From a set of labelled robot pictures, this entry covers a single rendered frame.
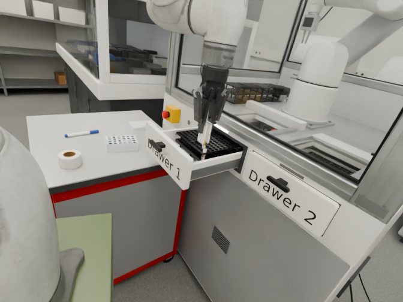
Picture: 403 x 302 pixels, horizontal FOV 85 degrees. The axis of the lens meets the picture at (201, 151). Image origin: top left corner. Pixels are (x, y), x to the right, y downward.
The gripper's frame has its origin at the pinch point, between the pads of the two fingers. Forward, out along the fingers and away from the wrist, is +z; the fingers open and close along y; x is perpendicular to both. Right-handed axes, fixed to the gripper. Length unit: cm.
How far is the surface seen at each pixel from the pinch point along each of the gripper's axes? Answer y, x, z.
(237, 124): 13.3, -0.9, -1.8
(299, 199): 11.7, -30.9, 8.3
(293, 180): 11.8, -27.2, 4.0
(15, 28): -46, 421, 8
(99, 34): -9, 87, -19
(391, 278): 132, -64, 98
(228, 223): 13.2, -9.4, 38.4
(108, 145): -21.4, 31.7, 17.0
